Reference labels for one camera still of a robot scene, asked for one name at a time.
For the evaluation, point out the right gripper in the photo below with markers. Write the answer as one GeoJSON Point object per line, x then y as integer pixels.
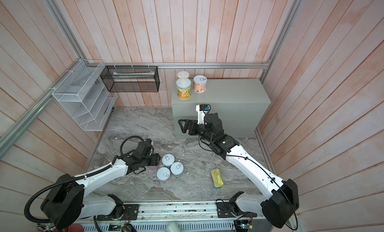
{"type": "Point", "coordinates": [189, 123]}

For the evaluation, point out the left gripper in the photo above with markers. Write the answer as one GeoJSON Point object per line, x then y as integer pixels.
{"type": "Point", "coordinates": [155, 159]}

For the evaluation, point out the silver can pull tab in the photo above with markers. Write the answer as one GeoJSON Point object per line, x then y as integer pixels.
{"type": "Point", "coordinates": [168, 160]}

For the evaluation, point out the pink can white lid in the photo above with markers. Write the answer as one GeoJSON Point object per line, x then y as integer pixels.
{"type": "Point", "coordinates": [164, 174]}

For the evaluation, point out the tall can green label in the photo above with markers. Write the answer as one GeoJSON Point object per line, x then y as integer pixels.
{"type": "Point", "coordinates": [183, 88]}

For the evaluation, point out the orange can pull tab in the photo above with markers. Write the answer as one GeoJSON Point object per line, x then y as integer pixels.
{"type": "Point", "coordinates": [200, 84]}

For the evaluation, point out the yellow can white lid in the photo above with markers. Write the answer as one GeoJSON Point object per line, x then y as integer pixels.
{"type": "Point", "coordinates": [183, 75]}

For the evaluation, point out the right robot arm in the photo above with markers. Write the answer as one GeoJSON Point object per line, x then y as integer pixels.
{"type": "Point", "coordinates": [279, 199]}

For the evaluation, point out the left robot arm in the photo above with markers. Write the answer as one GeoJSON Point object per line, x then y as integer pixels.
{"type": "Point", "coordinates": [68, 198]}

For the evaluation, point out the blue can pull tab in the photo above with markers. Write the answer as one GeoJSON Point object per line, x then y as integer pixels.
{"type": "Point", "coordinates": [177, 169]}

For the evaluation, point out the grey metal cabinet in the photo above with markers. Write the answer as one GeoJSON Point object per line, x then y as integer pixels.
{"type": "Point", "coordinates": [240, 104]}

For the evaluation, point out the yellow rectangular sardine tin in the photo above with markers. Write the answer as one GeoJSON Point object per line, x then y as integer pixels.
{"type": "Point", "coordinates": [217, 178]}

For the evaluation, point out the white cup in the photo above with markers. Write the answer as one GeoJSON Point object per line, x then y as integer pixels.
{"type": "Point", "coordinates": [173, 227]}

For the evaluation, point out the black mesh basket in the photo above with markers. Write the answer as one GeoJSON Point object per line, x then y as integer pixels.
{"type": "Point", "coordinates": [131, 79]}

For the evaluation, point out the aluminium mounting rail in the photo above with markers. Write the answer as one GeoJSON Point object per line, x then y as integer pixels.
{"type": "Point", "coordinates": [168, 211]}

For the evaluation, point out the white wire shelf rack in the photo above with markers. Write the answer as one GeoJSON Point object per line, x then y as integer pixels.
{"type": "Point", "coordinates": [84, 97]}

